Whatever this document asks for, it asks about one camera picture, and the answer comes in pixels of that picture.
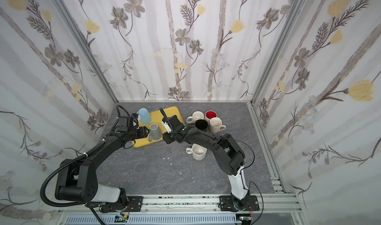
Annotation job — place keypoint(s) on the black and white mug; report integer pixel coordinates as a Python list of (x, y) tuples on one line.
[(201, 125)]

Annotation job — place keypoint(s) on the pink mug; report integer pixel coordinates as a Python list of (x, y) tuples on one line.
[(216, 125)]

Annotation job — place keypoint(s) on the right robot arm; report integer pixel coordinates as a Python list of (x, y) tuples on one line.
[(228, 154)]

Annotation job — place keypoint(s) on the yellow tray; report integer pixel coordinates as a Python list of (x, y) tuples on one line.
[(156, 118)]

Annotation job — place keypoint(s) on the aluminium mounting rail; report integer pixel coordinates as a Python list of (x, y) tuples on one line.
[(208, 204)]

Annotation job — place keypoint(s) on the white speckled mug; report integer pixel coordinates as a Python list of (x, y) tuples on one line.
[(195, 117)]

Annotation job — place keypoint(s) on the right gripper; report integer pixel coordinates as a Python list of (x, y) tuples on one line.
[(170, 135)]

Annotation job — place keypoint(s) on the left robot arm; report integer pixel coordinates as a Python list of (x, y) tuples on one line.
[(75, 181)]

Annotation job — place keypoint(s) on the grey mug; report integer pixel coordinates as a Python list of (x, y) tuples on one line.
[(155, 133)]

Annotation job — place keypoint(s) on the beige mug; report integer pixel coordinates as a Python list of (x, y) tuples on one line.
[(198, 152)]

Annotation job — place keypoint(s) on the light blue mug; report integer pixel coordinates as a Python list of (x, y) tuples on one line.
[(144, 116)]

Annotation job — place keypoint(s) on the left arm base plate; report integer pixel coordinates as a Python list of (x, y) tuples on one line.
[(131, 203)]

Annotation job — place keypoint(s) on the white slotted cable duct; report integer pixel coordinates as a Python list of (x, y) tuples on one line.
[(176, 219)]

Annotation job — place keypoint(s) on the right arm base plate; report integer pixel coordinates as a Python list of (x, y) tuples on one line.
[(228, 203)]

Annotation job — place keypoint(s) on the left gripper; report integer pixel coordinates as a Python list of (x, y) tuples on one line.
[(144, 131)]

